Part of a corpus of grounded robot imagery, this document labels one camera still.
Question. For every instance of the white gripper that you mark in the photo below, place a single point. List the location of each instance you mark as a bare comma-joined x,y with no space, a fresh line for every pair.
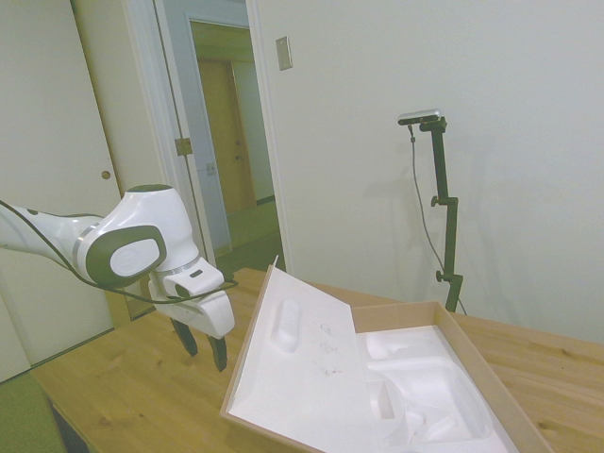
207,313

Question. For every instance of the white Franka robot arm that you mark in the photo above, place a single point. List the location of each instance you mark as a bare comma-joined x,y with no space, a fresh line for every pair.
137,222

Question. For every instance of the cardboard box with white insert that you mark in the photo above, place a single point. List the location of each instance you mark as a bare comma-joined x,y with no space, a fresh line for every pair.
377,373

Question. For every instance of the white sliding closet door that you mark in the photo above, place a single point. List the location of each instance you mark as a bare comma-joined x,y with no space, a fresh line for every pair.
52,189

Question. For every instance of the white open door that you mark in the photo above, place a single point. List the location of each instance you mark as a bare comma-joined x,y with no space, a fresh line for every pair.
181,118

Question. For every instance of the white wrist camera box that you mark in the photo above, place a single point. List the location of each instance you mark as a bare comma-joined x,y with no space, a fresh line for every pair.
192,279

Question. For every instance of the black camera stand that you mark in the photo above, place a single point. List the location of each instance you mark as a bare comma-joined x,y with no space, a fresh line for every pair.
445,207

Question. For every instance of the metal wall switch plate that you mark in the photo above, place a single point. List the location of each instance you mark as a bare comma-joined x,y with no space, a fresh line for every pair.
283,53

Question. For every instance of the silver exterior camera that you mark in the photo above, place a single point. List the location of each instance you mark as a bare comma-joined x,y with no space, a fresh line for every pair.
420,116

